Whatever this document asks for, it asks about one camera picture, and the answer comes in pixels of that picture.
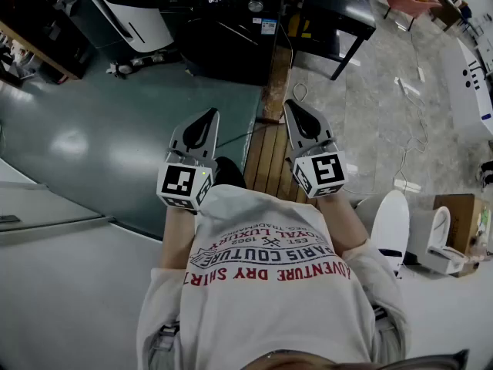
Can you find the eyeglasses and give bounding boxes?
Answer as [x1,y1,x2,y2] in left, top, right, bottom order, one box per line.
[240,348,470,370]

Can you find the person's left forearm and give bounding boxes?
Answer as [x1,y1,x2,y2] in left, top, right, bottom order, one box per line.
[157,205,198,272]

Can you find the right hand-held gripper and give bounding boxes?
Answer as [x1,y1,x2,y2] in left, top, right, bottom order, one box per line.
[283,99,350,200]

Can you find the small black floor object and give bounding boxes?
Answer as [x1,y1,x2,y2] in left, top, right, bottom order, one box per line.
[477,161,493,189]

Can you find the white cabinet with black marks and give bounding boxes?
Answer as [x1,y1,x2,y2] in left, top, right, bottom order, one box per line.
[438,36,493,143]

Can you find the white toilet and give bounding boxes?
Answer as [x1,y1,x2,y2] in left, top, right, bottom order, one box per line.
[407,205,471,276]

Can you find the white and grey appliance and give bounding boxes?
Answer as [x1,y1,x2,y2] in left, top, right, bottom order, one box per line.
[56,0,177,57]

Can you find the black machine cabinet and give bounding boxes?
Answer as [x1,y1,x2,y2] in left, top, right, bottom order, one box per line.
[153,0,289,87]

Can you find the brown wooden desk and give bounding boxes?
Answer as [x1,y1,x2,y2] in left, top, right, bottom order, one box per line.
[427,0,473,34]

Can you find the dark shelf with wooden edge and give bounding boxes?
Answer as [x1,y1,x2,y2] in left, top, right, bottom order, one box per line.
[0,0,98,89]

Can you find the person's right forearm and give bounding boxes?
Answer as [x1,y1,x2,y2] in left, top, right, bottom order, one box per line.
[317,193,371,254]

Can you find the grey shoulder strap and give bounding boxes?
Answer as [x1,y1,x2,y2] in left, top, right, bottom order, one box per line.
[371,304,400,334]
[151,319,183,362]

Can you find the white cylindrical device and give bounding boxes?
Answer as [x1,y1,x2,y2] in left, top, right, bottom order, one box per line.
[354,190,411,281]

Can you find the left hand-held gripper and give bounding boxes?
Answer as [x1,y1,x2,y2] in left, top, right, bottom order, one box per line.
[156,108,221,212]

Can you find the white plastic strip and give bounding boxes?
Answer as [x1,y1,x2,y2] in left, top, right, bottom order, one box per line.
[395,76,422,97]

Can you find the white printed long-sleeve shirt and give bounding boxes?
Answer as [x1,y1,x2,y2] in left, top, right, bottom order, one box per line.
[136,184,410,370]

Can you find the looped white cable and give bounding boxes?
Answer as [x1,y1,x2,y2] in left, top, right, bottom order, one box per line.
[292,82,310,103]

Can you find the brown cardboard box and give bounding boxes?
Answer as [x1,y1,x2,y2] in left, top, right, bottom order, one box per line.
[433,193,493,279]

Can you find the black metal table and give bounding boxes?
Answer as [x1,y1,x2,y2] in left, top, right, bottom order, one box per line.
[284,0,377,81]

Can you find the white door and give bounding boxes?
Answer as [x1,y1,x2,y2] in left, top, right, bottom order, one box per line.
[0,180,117,247]

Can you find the black trousers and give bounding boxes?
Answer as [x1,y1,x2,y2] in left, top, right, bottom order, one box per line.
[213,156,248,190]

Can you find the thin black floor cable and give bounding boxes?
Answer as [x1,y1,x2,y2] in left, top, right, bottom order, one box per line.
[215,121,284,150]

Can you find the wooden slat platform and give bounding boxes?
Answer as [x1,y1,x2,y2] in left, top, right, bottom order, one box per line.
[242,46,321,207]

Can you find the long white floor cable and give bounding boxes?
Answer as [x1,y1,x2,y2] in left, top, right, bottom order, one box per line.
[392,29,431,193]

